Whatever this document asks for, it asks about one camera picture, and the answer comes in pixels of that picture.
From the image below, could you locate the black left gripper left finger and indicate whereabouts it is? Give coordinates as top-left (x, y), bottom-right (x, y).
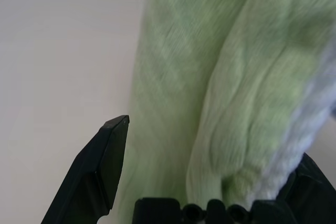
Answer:
top-left (40, 115), bottom-right (130, 224)

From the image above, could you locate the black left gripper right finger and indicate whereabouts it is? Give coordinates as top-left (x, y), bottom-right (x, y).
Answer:
top-left (275, 152), bottom-right (336, 224)

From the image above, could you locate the green towel with white trim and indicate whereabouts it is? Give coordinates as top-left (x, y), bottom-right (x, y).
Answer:
top-left (115, 0), bottom-right (336, 206)

